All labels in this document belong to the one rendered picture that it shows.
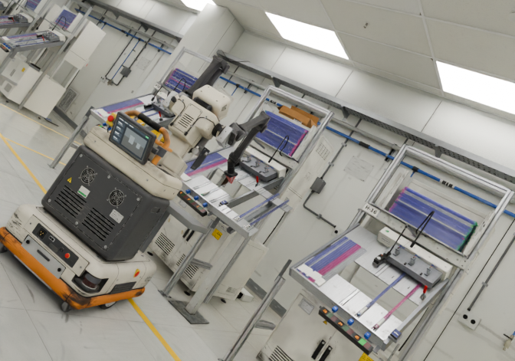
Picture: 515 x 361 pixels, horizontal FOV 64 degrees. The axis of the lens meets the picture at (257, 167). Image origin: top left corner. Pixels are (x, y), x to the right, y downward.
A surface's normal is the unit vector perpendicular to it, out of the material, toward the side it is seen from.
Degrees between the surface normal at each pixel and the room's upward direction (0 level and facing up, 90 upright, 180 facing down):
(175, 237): 90
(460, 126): 90
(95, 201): 90
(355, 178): 90
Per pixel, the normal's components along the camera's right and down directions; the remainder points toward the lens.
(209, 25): -0.48, -0.37
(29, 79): 0.67, 0.42
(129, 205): -0.21, -0.19
